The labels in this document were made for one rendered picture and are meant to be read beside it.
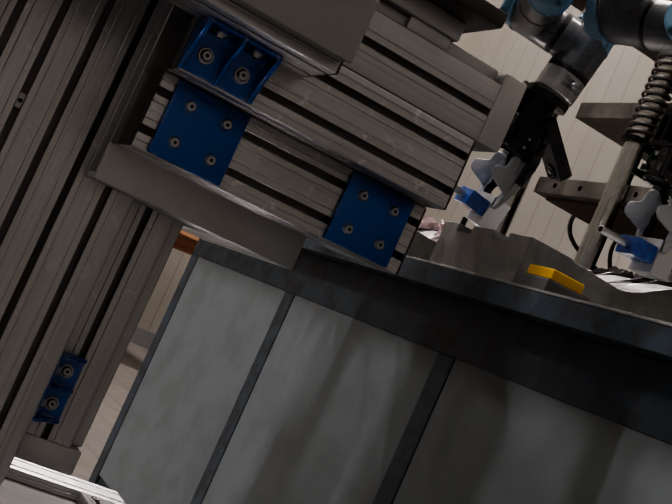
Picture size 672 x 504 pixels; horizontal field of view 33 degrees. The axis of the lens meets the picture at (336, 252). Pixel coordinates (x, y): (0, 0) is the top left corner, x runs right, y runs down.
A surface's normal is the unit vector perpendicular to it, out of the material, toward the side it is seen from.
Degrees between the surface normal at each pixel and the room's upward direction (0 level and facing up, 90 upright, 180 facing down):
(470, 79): 90
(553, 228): 90
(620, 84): 90
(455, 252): 90
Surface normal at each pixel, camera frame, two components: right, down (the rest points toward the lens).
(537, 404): -0.81, -0.40
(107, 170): 0.40, 0.11
